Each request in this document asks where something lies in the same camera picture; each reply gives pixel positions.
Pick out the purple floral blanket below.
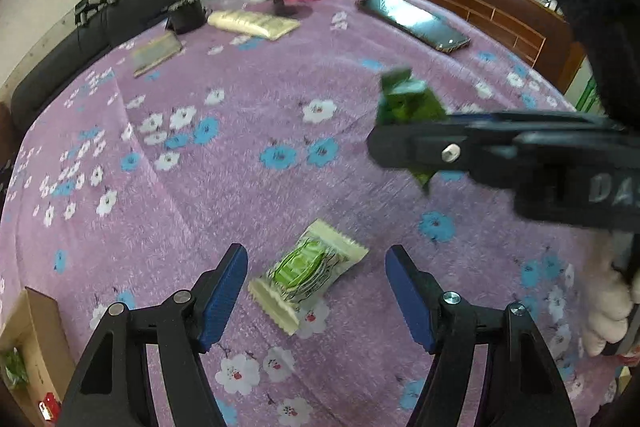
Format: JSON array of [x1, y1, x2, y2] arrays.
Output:
[[0, 0, 628, 427]]

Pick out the red snack packet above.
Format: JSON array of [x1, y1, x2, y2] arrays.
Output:
[[39, 393, 62, 422]]

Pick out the person's right hand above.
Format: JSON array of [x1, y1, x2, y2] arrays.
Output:
[[581, 234, 633, 357]]

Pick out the person's right forearm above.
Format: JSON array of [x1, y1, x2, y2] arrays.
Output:
[[545, 0, 640, 132]]

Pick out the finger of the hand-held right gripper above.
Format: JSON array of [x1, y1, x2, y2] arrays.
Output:
[[446, 111, 627, 134], [366, 121, 522, 188]]

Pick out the pale green and white packet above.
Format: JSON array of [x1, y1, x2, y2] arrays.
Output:
[[247, 219, 370, 337]]

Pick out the black clips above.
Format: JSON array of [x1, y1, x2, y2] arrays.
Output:
[[74, 0, 128, 25]]

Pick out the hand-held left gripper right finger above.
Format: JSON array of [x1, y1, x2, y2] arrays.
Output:
[[385, 244, 573, 427]]

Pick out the bright green snack packet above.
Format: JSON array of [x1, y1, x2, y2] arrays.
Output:
[[0, 347, 30, 390]]

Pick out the wooden bench back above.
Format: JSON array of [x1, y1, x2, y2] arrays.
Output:
[[332, 0, 588, 95]]

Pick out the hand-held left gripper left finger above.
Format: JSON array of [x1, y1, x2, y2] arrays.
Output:
[[59, 243, 249, 427]]

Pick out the dark green snack packet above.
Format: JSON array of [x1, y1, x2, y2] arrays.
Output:
[[376, 67, 448, 194]]

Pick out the grey card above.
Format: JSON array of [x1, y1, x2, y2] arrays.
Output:
[[130, 32, 185, 78]]

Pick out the black smartphone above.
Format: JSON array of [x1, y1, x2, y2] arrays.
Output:
[[355, 0, 472, 55]]

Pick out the cardboard box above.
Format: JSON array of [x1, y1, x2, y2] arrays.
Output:
[[0, 287, 76, 427]]

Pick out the small black box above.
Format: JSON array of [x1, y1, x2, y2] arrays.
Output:
[[165, 0, 208, 34]]

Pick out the cream wafer packet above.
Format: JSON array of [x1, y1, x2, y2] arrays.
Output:
[[206, 9, 302, 42]]

